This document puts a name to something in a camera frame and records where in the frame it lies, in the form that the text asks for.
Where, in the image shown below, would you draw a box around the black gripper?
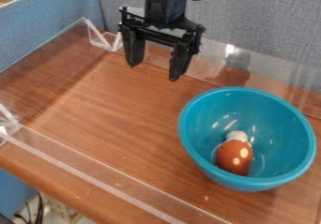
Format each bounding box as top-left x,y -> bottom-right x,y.
119,6 -> 206,82

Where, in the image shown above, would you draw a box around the brown spotted toy mushroom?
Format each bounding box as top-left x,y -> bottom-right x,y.
214,130 -> 253,176

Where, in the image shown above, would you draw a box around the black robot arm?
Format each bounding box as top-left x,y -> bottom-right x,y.
119,0 -> 206,82

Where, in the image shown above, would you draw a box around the blue plastic bowl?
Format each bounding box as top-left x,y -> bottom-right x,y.
178,87 -> 317,192

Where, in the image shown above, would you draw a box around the clear acrylic back barrier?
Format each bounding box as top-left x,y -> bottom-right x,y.
86,17 -> 321,120

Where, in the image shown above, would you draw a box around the clear acrylic barrier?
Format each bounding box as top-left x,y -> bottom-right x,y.
86,17 -> 321,120
0,17 -> 91,110
0,104 -> 230,224

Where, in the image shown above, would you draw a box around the blue partition panel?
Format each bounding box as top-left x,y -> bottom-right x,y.
0,0 -> 103,72

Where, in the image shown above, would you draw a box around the clear acrylic left barrier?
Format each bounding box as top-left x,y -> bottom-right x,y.
0,17 -> 91,110

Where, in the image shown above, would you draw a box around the clear acrylic front barrier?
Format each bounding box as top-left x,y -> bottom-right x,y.
0,104 -> 230,224

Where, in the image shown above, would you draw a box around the black cables under table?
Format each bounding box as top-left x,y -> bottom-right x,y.
0,192 -> 47,224

